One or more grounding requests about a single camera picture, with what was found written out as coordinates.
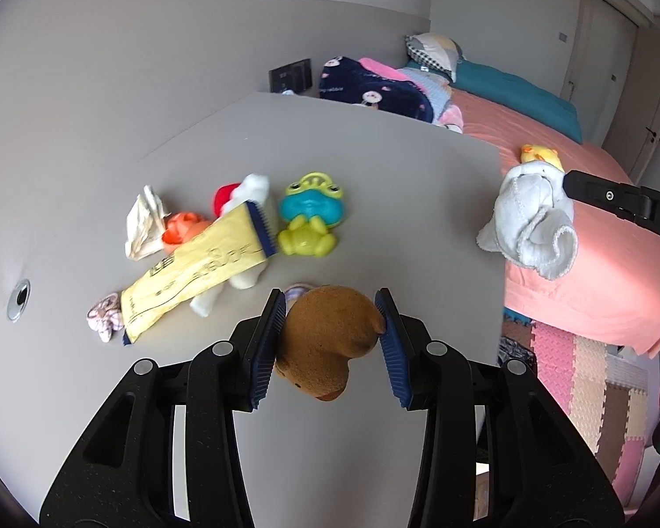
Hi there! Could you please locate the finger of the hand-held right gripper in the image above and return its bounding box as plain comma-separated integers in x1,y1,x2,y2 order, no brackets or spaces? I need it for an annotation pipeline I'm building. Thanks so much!
562,169,649,222

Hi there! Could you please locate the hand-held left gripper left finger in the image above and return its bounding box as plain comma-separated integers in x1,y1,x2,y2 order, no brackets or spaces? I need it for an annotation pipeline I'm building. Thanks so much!
40,287,287,528

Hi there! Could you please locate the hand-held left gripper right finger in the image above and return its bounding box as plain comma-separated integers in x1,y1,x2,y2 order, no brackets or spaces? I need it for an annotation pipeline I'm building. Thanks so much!
373,287,626,528

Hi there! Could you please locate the brown plush toy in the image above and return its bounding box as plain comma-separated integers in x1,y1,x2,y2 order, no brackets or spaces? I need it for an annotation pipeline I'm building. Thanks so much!
275,285,389,403

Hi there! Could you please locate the white towel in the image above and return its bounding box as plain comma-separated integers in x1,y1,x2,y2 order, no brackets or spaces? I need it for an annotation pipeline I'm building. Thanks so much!
476,162,579,280

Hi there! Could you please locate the black trash bag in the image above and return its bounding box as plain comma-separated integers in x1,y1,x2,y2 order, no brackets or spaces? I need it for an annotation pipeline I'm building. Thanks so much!
498,335,537,383

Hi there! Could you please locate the white fluffy cloth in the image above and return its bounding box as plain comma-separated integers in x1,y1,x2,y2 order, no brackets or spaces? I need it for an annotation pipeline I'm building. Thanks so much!
190,173,279,319

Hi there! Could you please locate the white paper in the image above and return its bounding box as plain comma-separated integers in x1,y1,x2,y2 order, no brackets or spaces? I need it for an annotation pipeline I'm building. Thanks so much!
124,184,171,260

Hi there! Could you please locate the yellow plush duck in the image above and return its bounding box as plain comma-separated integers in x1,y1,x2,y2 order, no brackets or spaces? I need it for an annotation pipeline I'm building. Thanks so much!
520,143,565,172

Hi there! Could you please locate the bed with pink sheet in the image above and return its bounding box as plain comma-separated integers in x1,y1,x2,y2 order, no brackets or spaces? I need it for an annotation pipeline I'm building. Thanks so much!
445,88,660,358

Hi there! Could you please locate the yellow padded envelope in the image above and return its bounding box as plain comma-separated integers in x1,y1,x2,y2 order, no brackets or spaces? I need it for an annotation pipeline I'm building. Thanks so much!
120,202,281,347

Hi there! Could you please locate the teal pillow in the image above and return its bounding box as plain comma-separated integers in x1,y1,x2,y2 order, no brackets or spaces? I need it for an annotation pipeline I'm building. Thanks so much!
454,59,583,144

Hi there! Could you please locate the green and blue frog toy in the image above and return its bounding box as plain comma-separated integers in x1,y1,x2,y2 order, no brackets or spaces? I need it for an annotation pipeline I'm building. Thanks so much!
276,172,346,258

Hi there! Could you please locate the orange soft toy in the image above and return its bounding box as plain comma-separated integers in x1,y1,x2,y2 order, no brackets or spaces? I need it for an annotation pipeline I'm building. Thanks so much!
161,212,215,257

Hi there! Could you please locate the red soft toy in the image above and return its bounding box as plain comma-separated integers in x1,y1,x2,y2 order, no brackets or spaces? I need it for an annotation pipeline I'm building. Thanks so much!
213,181,246,215

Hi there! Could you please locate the light blue blanket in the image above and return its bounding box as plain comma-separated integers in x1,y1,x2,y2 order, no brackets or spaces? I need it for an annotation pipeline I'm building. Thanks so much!
401,66,455,116

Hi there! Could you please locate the patchwork patterned pillow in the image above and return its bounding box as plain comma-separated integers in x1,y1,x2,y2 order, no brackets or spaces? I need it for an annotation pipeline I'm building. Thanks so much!
404,33,466,83

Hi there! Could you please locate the pink blanket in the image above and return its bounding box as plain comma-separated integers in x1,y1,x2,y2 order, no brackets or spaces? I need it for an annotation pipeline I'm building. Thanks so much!
357,56,413,86

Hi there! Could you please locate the navy cartoon print blanket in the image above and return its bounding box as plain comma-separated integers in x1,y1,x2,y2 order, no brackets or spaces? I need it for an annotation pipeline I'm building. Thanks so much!
318,56,438,125

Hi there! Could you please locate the white door with black handle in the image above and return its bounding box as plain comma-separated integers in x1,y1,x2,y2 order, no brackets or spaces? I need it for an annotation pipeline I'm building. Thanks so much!
599,25,660,191

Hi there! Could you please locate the metal desk cable grommet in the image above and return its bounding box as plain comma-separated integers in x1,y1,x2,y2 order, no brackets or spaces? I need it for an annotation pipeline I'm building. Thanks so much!
7,279,32,323

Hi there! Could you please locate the black wall socket panel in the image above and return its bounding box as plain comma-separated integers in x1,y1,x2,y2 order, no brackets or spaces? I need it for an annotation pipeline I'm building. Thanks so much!
268,58,312,94

